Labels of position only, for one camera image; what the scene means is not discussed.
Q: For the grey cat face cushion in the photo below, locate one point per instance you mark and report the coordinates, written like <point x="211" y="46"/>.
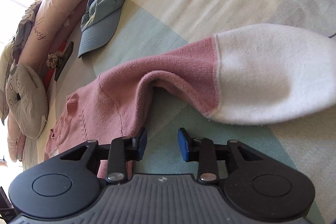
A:
<point x="26" y="103"/>

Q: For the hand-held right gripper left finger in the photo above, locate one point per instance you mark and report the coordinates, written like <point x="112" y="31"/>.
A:
<point x="141" y="142"/>

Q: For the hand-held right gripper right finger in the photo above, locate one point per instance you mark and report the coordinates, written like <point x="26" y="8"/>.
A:
<point x="183" y="145"/>

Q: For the red stick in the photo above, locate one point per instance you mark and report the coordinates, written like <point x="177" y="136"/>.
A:
<point x="48" y="78"/>

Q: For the blue cap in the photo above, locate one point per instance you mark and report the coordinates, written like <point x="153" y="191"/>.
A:
<point x="99" y="29"/>

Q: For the pink and white sweater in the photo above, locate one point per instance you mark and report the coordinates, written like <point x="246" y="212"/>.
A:
<point x="157" y="77"/>

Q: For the pink folded quilt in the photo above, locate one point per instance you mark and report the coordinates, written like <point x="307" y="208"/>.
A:
<point x="60" y="3"/>

